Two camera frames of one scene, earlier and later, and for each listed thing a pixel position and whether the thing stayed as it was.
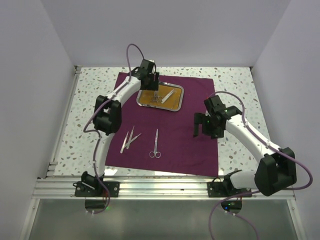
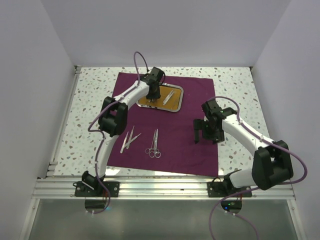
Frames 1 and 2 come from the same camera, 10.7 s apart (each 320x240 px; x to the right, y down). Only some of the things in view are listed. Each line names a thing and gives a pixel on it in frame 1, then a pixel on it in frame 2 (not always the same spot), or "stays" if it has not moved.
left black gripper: (154, 85) to (156, 96)
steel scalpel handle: (124, 142) stays
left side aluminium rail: (52, 165) stays
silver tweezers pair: (127, 145) stays
